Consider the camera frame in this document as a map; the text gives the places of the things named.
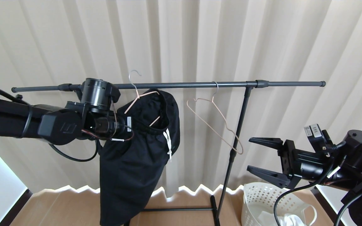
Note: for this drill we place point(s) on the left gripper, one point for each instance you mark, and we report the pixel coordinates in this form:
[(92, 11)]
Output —
[(115, 127)]

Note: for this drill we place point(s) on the black shorts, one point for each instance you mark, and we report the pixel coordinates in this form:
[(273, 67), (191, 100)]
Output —
[(130, 175)]

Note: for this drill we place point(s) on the white laundry basket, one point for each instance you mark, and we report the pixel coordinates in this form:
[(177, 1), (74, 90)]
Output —
[(256, 194)]

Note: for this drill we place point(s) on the beige curtain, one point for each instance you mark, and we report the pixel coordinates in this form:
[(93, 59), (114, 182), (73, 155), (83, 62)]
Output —
[(200, 40)]

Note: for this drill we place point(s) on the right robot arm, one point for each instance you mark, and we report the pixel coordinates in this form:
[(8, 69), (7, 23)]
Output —
[(360, 147)]

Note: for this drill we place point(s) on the white garment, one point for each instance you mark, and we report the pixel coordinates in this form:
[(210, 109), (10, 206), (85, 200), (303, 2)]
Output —
[(289, 219)]

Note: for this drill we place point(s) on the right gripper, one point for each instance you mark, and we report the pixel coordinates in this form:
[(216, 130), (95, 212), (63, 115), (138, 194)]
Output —
[(309, 164)]

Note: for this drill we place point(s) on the black clothes rack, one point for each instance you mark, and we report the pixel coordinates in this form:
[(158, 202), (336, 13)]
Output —
[(200, 84)]

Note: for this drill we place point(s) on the pink clothes hanger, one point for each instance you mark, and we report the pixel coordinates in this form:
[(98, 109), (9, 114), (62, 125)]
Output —
[(136, 98), (214, 110)]

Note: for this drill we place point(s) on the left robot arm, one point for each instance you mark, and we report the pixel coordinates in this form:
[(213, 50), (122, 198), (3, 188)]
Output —
[(8, 119)]

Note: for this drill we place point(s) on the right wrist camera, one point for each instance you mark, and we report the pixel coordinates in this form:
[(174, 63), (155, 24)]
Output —
[(317, 138)]

